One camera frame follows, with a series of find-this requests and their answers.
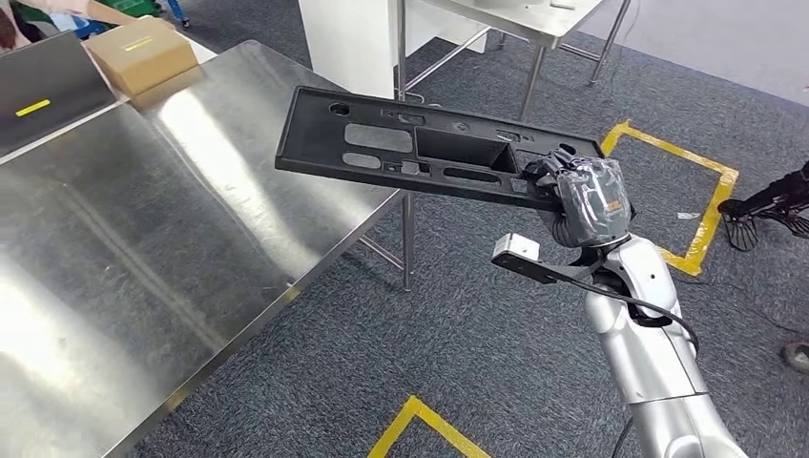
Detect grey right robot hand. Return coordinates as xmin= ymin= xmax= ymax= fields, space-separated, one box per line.
xmin=523 ymin=148 xmax=635 ymax=250

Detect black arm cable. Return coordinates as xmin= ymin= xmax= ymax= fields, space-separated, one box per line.
xmin=548 ymin=273 xmax=699 ymax=458

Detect cardboard box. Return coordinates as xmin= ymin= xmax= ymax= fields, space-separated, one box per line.
xmin=83 ymin=15 xmax=200 ymax=99

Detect small stainless steel table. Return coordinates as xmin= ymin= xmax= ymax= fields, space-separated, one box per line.
xmin=394 ymin=0 xmax=633 ymax=122

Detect yellow floor tape square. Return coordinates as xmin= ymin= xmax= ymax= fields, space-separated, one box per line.
xmin=366 ymin=396 xmax=493 ymax=458
xmin=598 ymin=119 xmax=740 ymax=278

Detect stainless steel workbench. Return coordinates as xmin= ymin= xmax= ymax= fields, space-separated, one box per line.
xmin=0 ymin=38 xmax=420 ymax=458

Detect grey panel with yellow mark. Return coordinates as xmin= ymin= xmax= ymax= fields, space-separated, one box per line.
xmin=0 ymin=30 xmax=119 ymax=159

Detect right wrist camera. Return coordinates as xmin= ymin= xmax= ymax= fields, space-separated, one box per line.
xmin=491 ymin=232 xmax=602 ymax=285

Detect green plastic crate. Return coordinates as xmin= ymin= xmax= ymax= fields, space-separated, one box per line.
xmin=94 ymin=0 xmax=162 ymax=20

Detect black plastic panel part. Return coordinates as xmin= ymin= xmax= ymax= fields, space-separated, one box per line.
xmin=275 ymin=85 xmax=605 ymax=213

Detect black humanoid robot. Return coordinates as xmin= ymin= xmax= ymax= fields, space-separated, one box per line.
xmin=716 ymin=160 xmax=809 ymax=254

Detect white cabinet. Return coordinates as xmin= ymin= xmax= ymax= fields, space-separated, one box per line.
xmin=297 ymin=0 xmax=494 ymax=100

